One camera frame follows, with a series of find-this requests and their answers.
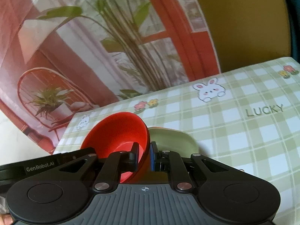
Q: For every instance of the printed room backdrop cloth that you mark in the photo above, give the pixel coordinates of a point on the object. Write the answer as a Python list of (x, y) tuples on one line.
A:
[(62, 57)]

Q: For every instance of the person's left hand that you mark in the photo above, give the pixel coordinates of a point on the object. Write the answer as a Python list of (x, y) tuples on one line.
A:
[(6, 219)]

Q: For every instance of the teal curtain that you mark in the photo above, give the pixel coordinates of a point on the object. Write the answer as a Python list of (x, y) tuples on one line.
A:
[(293, 15)]

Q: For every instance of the red bowl back right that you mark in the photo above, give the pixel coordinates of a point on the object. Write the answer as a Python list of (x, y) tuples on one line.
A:
[(118, 132)]

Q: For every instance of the green plaid tablecloth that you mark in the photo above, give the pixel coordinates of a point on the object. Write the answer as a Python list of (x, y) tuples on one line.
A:
[(253, 127)]

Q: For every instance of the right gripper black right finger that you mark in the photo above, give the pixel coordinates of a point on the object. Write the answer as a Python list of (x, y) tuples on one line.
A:
[(173, 165)]

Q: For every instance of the olive yellow board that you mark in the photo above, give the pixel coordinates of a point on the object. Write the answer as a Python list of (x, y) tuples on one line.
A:
[(247, 32)]

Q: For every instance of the small green square plate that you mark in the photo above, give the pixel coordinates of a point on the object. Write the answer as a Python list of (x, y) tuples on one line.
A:
[(174, 140)]

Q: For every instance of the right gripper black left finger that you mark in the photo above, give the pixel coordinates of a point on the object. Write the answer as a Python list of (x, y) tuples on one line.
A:
[(116, 163)]

